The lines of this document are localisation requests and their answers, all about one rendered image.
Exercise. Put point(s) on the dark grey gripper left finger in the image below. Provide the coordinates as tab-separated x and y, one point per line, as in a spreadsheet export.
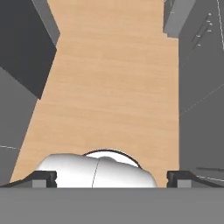
43	176

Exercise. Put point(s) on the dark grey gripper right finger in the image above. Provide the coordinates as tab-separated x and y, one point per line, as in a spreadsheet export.
179	176

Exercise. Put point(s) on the white round domed object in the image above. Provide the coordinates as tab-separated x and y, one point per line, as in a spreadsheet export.
87	172

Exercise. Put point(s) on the dark grey cupboard run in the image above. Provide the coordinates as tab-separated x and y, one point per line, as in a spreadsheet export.
20	52

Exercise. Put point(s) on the pale grey cabinet block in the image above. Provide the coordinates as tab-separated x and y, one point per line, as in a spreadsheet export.
178	17

